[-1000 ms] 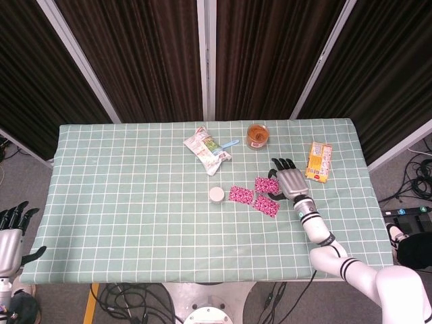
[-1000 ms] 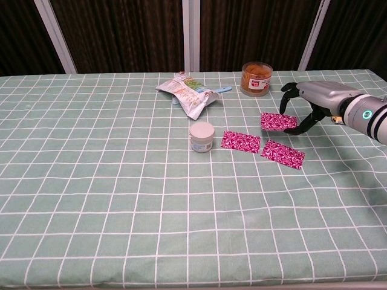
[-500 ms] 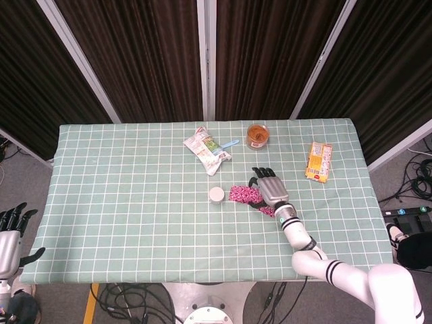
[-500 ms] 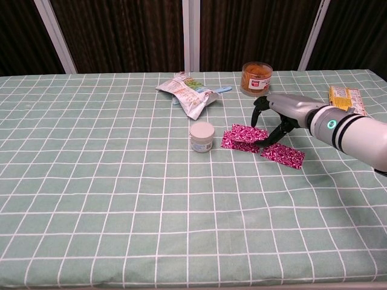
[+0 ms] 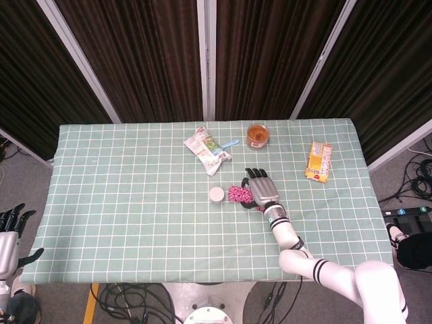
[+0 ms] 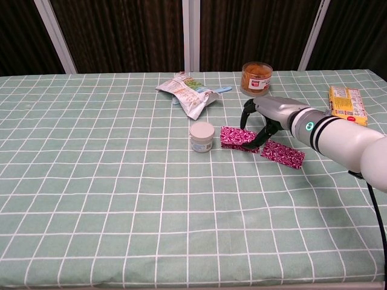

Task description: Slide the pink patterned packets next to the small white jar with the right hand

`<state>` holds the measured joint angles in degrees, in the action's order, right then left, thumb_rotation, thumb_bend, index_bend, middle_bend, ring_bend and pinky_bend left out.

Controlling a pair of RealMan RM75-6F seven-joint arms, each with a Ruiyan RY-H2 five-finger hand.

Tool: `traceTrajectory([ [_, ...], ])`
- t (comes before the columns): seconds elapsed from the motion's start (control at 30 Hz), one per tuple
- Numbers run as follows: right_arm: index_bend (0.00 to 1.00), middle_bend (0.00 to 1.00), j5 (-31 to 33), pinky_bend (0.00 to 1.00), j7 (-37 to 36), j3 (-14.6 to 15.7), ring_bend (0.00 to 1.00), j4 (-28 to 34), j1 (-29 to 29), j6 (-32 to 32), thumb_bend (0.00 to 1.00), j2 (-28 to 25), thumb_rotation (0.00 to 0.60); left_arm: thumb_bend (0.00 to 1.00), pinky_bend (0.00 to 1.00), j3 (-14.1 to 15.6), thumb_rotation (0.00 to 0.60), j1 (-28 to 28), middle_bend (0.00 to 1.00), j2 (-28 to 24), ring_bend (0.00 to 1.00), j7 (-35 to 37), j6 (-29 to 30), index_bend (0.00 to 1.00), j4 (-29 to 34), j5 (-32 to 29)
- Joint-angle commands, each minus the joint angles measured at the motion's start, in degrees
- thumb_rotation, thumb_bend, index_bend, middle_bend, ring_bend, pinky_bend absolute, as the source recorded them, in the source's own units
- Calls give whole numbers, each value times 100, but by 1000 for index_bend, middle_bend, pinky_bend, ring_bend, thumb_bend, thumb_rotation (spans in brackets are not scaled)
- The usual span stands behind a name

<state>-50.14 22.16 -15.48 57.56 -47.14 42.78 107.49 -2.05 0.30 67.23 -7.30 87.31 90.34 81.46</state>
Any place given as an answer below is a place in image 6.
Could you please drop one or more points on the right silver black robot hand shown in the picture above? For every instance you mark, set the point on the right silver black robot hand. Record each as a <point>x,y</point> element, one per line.
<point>275,110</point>

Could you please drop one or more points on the clear jar orange contents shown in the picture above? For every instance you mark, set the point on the clear jar orange contents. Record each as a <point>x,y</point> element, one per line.
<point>256,80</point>

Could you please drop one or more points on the yellow biscuit package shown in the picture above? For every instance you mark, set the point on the yellow biscuit package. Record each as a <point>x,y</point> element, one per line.
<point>347,101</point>

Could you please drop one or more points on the small white round jar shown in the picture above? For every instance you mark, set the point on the small white round jar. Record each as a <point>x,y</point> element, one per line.
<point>202,137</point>

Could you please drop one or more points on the dark brown curtain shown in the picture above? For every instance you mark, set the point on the dark brown curtain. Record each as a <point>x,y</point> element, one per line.
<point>127,36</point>
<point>21,36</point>
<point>353,36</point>
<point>257,30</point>

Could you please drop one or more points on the crumpled white snack bag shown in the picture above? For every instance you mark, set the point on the crumpled white snack bag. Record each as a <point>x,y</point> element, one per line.
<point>189,93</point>

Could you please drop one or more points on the green checkered tablecloth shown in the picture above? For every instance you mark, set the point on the green checkered tablecloth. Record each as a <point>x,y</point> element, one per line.
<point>121,196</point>

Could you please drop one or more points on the white partition frame post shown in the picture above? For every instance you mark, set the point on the white partition frame post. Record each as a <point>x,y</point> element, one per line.
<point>313,36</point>
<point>191,36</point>
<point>56,39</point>

